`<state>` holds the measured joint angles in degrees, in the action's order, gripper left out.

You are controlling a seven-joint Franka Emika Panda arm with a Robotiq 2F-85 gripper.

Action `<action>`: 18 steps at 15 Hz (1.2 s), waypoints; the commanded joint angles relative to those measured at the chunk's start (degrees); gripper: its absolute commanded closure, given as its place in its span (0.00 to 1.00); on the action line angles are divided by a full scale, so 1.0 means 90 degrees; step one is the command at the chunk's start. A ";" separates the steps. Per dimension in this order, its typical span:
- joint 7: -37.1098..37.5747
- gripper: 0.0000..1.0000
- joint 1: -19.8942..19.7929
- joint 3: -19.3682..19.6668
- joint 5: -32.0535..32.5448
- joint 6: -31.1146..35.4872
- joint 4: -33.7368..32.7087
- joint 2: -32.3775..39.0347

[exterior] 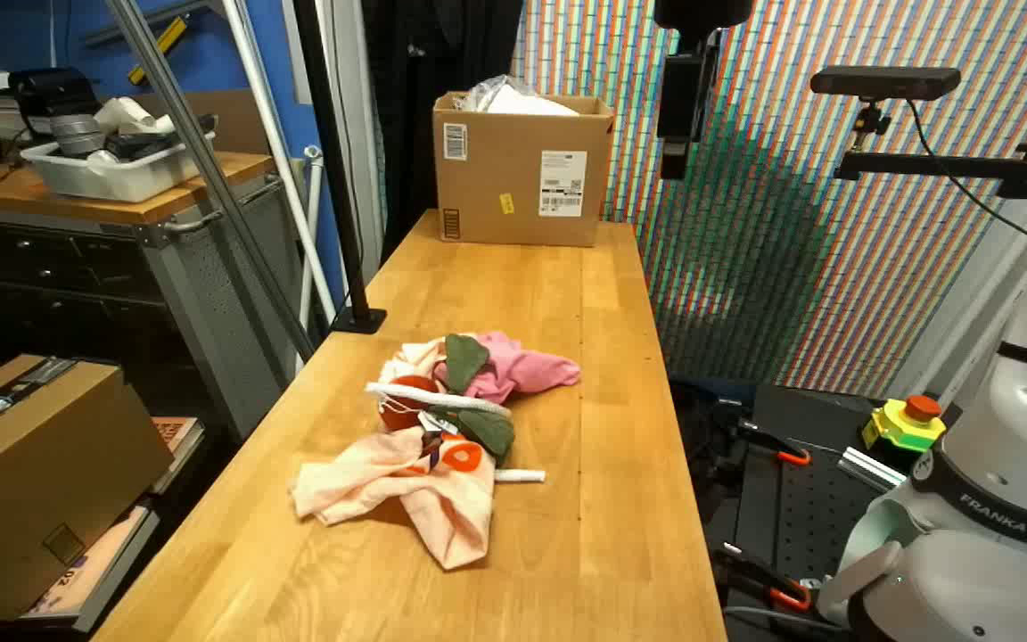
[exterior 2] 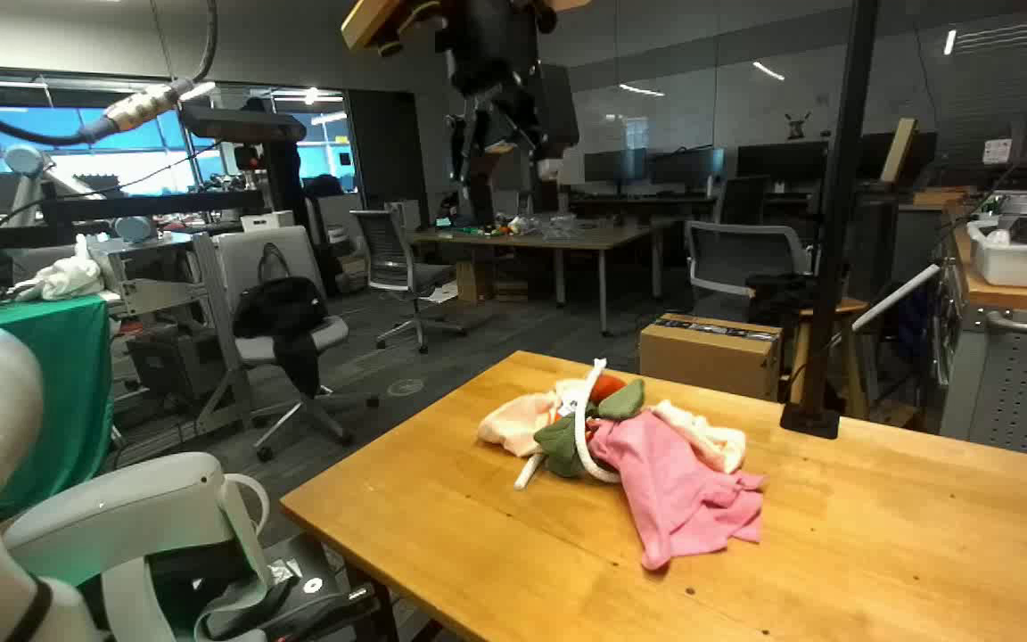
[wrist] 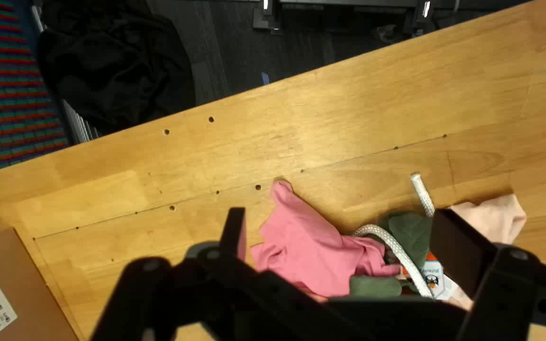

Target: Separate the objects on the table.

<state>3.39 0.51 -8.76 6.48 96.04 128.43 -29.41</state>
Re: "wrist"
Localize white marker pen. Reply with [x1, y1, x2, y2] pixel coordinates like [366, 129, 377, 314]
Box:
[409, 174, 436, 218]

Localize green and orange plush carrot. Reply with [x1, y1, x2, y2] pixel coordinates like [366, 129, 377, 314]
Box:
[349, 212, 434, 299]

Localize black jacket on chair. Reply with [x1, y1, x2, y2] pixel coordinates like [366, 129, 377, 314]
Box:
[38, 13, 197, 133]

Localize cardboard box with label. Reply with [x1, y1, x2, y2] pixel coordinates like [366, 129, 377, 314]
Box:
[0, 229, 77, 341]

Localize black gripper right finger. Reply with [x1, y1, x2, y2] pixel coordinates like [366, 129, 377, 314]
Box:
[430, 208, 496, 296]

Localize light pink printed cloth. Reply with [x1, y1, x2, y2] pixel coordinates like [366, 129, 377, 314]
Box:
[426, 193, 527, 309]

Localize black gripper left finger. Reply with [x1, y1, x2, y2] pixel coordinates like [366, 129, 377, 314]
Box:
[220, 207, 246, 260]

